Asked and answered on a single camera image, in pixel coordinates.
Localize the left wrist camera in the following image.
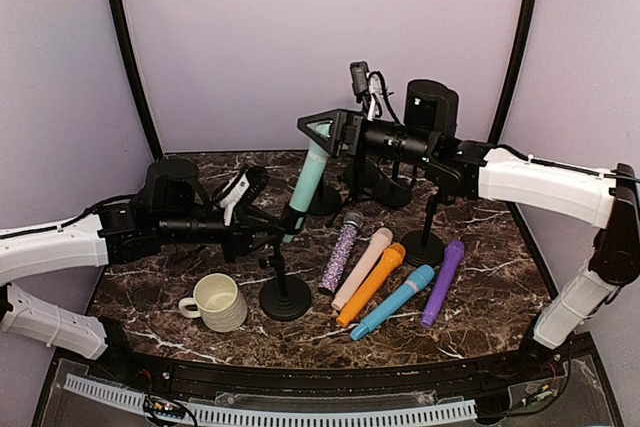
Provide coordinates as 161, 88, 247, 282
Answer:
212, 164, 269, 227

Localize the black front table rail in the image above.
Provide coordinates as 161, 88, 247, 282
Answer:
90, 344, 571, 399

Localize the black stand of green microphone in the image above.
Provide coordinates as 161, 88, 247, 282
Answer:
259, 202, 312, 322

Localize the blue microphone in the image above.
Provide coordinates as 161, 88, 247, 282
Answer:
350, 264, 435, 341

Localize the beige pink microphone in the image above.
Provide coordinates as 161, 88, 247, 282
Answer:
331, 227, 393, 311

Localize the left black frame post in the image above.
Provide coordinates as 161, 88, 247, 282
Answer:
108, 0, 164, 161

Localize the orange microphone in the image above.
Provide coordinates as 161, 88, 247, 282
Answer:
336, 243, 406, 327

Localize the black frame post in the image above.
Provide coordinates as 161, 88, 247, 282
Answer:
108, 0, 164, 161
488, 0, 536, 144

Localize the glitter purple silver microphone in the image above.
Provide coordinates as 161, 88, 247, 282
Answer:
318, 211, 364, 295

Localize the right black frame post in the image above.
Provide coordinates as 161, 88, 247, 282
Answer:
488, 0, 536, 144

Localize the black tripod microphone stand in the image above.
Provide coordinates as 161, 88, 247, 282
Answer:
325, 155, 373, 228

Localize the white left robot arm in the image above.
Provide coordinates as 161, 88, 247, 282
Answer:
1, 158, 283, 383

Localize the cream ceramic mug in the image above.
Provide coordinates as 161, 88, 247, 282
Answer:
178, 273, 248, 333

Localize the white slotted cable duct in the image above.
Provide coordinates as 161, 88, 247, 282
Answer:
63, 374, 477, 426

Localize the black stand of purple microphone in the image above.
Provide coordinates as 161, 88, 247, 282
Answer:
401, 190, 445, 267

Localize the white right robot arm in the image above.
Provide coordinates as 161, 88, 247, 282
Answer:
297, 79, 639, 381

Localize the mint green microphone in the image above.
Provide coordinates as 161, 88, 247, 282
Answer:
280, 140, 329, 244

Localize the black stand of blue microphone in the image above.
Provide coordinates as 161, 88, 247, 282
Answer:
308, 182, 342, 216

